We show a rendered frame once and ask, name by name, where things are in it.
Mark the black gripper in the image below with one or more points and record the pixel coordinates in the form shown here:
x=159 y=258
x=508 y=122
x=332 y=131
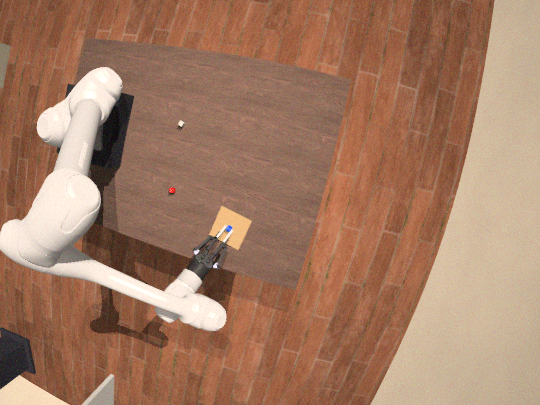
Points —
x=197 y=265

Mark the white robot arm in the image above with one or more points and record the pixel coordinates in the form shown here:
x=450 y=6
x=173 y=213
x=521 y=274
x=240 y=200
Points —
x=65 y=209

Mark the tan square mat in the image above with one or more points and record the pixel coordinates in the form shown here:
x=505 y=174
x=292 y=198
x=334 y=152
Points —
x=239 y=223

